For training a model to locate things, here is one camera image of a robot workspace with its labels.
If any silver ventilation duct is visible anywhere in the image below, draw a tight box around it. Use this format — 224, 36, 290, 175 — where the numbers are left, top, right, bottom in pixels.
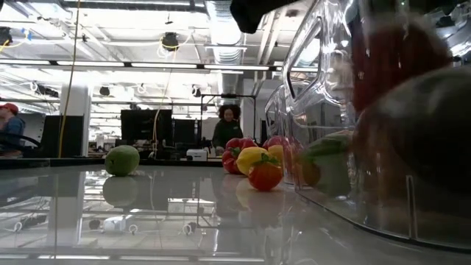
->
204, 0, 258, 121

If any black monitor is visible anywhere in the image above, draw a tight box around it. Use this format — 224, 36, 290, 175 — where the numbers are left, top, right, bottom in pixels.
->
120, 109, 173, 146

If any green cucumber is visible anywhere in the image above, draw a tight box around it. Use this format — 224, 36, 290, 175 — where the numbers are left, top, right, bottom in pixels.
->
300, 132, 354, 198

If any person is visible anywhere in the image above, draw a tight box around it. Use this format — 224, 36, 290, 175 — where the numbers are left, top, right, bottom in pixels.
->
0, 102, 26, 158
211, 104, 244, 155

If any orange fruit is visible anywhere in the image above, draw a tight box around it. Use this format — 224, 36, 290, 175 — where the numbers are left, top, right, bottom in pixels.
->
300, 160, 322, 187

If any small red tomato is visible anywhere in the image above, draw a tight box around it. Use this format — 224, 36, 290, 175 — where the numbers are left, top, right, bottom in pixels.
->
247, 152, 284, 192

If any black round ceiling device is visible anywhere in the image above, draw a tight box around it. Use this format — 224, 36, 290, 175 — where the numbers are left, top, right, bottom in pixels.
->
161, 32, 180, 52

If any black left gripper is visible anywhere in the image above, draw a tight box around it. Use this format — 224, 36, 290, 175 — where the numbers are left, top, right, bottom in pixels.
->
230, 0, 300, 35

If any yellow hanging cable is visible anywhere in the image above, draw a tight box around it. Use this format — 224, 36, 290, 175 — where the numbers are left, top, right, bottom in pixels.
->
57, 0, 81, 159
152, 31, 194, 146

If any red apple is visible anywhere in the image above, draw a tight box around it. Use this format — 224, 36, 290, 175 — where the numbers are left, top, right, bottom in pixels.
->
349, 14, 453, 115

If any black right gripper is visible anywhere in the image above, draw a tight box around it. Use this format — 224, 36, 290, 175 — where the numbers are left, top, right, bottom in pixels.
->
364, 0, 468, 18

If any clear plastic basket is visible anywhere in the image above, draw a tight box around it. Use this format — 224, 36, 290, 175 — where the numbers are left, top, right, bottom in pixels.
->
281, 0, 471, 255
263, 84, 354, 185

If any red bell pepper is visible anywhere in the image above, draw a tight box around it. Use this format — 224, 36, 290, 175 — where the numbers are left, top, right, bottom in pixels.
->
221, 137, 258, 175

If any green lime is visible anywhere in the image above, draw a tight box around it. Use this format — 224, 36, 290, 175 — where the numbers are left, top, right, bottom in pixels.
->
104, 144, 141, 177

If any white box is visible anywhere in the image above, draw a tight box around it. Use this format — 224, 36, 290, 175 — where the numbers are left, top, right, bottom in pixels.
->
185, 148, 209, 162

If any black partition panel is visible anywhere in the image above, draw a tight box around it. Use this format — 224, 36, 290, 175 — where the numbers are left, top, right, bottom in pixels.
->
38, 115, 85, 159

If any yellow lemon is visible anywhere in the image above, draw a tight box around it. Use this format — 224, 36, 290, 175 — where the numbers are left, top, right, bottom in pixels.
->
235, 146, 272, 176

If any white column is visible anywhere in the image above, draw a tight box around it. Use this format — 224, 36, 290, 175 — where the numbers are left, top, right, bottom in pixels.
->
60, 82, 92, 159

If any orange bell pepper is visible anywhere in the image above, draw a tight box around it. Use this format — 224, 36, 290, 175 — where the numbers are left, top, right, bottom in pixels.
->
267, 144, 286, 165

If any black aluminium table frame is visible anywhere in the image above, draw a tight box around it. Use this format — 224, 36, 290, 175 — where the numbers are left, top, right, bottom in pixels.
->
0, 157, 224, 170

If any black ceiling light rail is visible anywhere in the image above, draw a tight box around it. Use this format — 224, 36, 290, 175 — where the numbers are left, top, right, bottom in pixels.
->
0, 58, 283, 71

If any black office chair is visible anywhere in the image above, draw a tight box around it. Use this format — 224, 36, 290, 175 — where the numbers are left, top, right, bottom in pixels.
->
0, 132, 42, 159

